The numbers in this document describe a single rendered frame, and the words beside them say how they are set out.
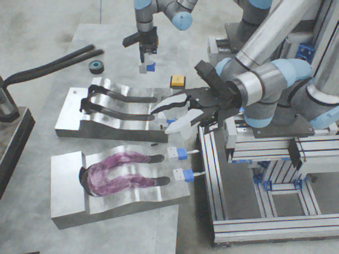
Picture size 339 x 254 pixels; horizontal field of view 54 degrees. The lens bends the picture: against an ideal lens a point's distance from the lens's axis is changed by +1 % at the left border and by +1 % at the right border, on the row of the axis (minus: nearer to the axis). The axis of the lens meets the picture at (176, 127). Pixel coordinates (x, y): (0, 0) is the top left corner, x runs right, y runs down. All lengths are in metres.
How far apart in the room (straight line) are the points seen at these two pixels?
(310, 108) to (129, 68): 1.05
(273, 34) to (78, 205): 0.85
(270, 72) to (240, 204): 1.30
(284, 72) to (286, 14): 0.17
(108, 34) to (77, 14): 1.80
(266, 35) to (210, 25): 2.69
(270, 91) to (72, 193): 0.80
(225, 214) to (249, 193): 0.21
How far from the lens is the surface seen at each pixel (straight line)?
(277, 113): 1.25
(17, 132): 1.72
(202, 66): 0.69
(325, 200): 2.17
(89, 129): 1.48
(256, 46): 0.93
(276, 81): 0.81
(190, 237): 2.12
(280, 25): 0.93
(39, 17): 3.96
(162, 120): 1.42
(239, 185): 2.07
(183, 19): 1.33
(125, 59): 1.90
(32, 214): 1.41
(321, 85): 1.06
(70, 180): 1.30
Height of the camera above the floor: 1.99
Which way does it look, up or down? 51 degrees down
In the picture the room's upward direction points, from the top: straight up
